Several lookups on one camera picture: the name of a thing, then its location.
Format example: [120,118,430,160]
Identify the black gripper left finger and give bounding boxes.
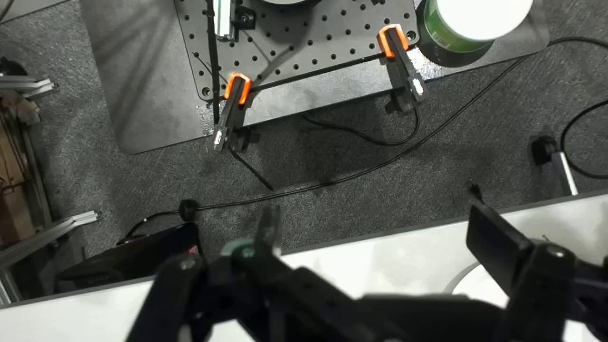
[128,207,356,342]

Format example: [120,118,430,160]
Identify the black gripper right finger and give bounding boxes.
[466,203,608,342]

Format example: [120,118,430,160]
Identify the black tipped metal leg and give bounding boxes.
[531,135,580,198]

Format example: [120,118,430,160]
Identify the green white cylindrical container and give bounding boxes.
[419,0,534,67]

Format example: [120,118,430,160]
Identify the long black floor cable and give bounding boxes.
[116,36,608,247]

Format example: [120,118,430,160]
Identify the aluminium frame leg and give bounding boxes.
[0,211,99,270]

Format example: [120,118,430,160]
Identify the orange handled clamp left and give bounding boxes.
[213,72,253,150]

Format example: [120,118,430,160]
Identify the orange handled clamp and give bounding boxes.
[377,23,426,103]
[213,72,253,150]

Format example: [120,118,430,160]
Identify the grey perforated base plate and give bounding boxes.
[172,0,420,101]

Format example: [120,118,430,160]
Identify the orange handled clamp right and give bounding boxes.
[377,23,426,103]

